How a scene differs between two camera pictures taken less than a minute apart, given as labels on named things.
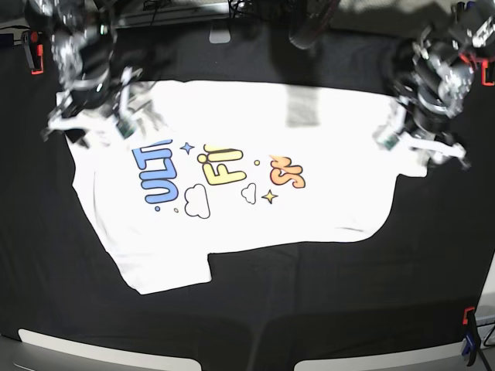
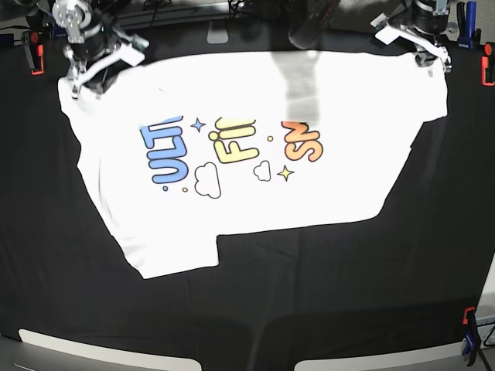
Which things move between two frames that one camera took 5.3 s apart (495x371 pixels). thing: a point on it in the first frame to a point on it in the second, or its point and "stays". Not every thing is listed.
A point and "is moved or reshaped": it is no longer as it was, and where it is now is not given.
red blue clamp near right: (471, 340) stays
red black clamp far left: (33, 42) stays
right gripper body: (438, 148) to (423, 57)
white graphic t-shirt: (216, 166) is moved or reshaped
